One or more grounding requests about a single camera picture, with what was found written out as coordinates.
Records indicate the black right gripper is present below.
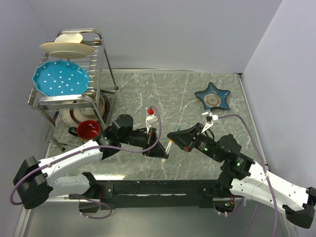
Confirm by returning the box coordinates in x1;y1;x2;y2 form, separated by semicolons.
165;123;222;163

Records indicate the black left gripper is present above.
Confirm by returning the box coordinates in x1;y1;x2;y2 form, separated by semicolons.
119;125;168;157

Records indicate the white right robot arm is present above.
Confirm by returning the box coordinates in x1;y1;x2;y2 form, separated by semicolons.
167;123;316;229

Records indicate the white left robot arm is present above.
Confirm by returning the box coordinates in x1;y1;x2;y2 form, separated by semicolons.
9;114;168;209

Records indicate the blue star-shaped dish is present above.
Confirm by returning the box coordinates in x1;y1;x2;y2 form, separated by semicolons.
195;82;231;111

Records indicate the red mug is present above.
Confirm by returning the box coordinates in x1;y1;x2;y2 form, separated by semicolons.
68;120;101;141

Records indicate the white bowl brown rim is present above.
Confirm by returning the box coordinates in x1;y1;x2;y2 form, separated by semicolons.
69;94;109;124

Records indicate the metal dish rack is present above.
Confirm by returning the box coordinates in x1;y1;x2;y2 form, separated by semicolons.
28;28;115;152

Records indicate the blue polka dot plate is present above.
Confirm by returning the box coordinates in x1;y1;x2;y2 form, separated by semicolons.
32;60;89;96

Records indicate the large cream plate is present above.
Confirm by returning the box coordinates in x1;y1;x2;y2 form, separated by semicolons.
39;42;94;59

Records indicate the small cream plate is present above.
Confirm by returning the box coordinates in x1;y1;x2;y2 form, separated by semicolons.
55;33;83;43

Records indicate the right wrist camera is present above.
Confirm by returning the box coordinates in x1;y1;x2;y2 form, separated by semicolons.
201;110;219;133

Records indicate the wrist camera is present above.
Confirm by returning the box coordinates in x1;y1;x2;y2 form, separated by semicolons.
145;107;158;134
201;110;219;133

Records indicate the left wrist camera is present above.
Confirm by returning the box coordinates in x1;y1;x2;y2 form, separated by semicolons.
145;107;158;134

